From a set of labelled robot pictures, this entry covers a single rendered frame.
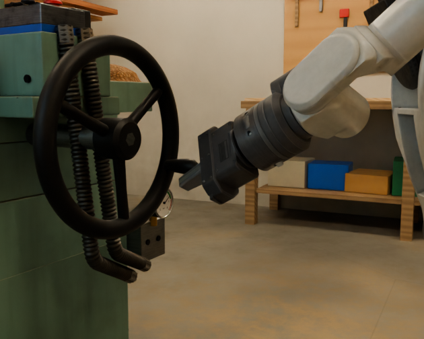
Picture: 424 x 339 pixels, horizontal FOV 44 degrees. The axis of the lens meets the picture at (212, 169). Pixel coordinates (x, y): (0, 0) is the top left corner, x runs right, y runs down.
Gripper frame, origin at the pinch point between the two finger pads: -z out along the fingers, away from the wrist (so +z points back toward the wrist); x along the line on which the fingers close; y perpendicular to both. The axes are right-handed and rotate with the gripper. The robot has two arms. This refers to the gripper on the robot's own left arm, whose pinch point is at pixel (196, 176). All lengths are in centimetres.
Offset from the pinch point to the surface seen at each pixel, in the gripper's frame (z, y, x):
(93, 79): -4.9, 16.2, 13.1
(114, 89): -15.1, 4.3, 26.0
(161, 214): -22.1, -13.9, 8.6
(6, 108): -13.3, 24.9, 7.6
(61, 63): 1.7, 25.7, 4.6
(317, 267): -79, -180, 64
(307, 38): -63, -213, 253
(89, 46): 3.5, 23.1, 8.2
